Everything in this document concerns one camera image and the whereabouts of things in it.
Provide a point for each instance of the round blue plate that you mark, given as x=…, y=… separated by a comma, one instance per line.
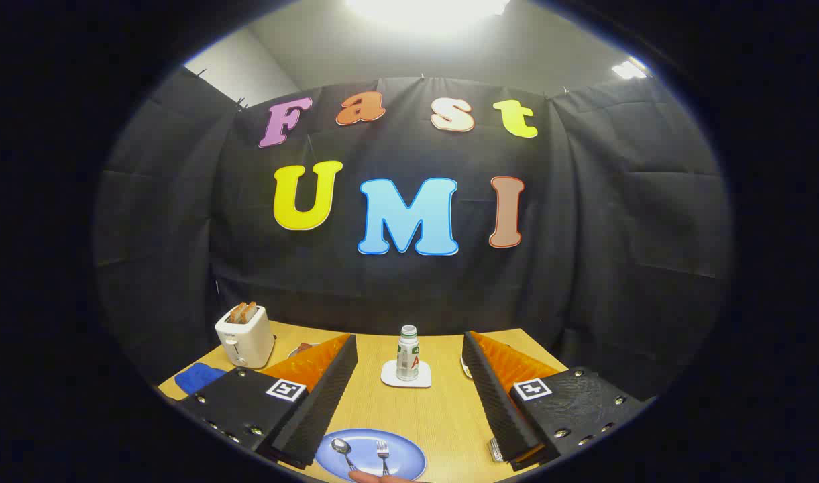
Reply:
x=402, y=449

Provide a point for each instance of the white square coaster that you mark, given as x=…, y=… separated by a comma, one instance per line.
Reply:
x=390, y=377

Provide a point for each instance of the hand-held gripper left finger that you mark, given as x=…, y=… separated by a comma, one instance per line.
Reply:
x=315, y=409

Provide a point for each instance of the oval plate with food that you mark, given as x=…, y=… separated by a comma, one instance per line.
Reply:
x=303, y=349

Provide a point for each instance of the white toaster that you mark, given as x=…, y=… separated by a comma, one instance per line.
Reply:
x=248, y=342

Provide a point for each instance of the large ceiling light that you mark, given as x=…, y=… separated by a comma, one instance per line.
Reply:
x=426, y=10

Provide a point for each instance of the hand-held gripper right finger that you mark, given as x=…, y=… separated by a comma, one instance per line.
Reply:
x=496, y=402

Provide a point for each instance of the folded blue cloth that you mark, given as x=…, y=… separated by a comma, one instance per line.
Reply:
x=198, y=378

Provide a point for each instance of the toasted bread slice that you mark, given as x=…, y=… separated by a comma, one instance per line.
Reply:
x=250, y=310
x=238, y=312

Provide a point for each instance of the small ceiling light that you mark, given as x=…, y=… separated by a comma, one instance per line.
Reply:
x=627, y=69

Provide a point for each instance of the small white-capped bottle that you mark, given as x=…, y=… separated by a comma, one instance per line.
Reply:
x=407, y=359

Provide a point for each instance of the white divided bean tray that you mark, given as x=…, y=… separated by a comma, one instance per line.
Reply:
x=465, y=367

